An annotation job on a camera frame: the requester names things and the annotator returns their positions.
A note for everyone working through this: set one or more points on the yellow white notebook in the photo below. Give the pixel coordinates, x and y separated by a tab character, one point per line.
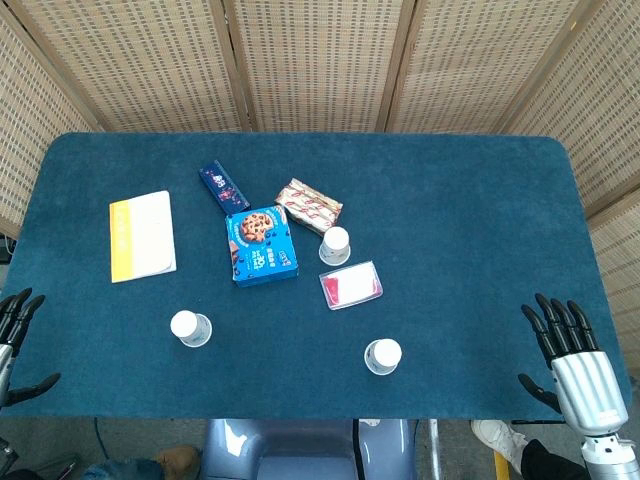
147	235

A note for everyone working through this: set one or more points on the blue grey robot torso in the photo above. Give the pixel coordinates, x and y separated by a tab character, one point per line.
300	450

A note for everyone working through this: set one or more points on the red ink pad clear case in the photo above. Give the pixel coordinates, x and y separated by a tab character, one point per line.
352	285

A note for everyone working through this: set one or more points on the woven bamboo folding screen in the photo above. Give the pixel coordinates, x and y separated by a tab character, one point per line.
320	65

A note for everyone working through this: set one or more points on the white sneaker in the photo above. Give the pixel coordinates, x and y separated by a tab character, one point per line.
497	440

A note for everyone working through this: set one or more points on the white paper cup blue flower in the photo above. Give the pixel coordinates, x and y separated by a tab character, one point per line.
189	327
334	246
384	356

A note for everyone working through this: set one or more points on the blue cookie box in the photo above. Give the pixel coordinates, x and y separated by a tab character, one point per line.
260	247

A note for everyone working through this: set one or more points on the blue table cloth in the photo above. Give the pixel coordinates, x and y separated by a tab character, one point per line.
450	225

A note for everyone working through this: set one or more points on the black trouser leg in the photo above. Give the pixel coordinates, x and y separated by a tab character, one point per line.
547	462

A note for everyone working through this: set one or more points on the metal pole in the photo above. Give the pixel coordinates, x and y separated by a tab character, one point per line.
434	450

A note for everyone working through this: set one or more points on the red white wrapped snack pack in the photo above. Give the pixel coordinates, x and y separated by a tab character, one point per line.
309	206

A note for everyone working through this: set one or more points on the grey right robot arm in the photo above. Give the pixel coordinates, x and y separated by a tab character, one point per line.
612	457

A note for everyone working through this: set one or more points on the brown shoe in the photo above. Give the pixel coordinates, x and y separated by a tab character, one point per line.
177	460

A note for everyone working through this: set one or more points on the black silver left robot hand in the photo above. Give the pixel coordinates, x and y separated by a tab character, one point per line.
19	317

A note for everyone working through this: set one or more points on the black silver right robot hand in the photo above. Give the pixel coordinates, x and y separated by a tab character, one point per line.
587	385

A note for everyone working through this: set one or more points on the dark blue narrow box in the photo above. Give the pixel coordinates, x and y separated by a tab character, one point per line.
224	186

